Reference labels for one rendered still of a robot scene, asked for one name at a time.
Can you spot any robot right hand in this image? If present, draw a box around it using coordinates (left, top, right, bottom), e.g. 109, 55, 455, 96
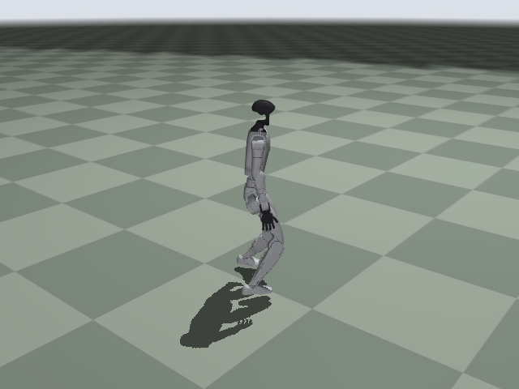
259, 203, 278, 231

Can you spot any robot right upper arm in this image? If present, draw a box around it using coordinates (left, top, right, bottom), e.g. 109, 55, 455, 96
251, 136, 266, 180

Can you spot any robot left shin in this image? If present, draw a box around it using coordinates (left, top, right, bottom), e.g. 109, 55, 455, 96
242, 233, 268, 259

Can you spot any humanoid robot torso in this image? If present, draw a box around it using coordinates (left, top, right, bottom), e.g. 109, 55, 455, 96
244, 127, 270, 202

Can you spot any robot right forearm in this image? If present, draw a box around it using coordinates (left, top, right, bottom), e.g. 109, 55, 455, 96
254, 172, 269, 211

